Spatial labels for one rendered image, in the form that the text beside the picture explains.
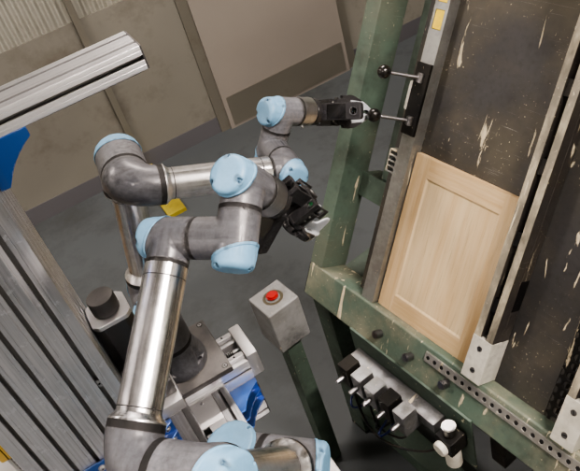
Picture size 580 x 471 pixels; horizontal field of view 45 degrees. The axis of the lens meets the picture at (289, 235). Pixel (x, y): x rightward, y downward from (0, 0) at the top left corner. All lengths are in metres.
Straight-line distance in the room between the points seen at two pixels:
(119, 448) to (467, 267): 1.11
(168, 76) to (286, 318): 2.79
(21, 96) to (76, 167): 3.58
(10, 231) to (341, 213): 1.28
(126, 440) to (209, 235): 0.35
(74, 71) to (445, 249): 1.15
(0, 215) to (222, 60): 3.70
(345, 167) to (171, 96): 2.73
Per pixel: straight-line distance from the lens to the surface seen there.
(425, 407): 2.10
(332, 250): 2.31
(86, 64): 1.23
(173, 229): 1.20
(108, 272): 4.19
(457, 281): 1.96
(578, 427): 1.78
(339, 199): 2.22
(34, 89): 1.23
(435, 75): 1.97
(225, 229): 1.15
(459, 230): 1.93
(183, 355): 1.92
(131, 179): 1.63
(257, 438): 1.51
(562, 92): 1.69
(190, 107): 4.86
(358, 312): 2.20
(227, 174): 1.16
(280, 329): 2.24
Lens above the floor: 2.47
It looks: 39 degrees down
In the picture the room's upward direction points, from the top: 18 degrees counter-clockwise
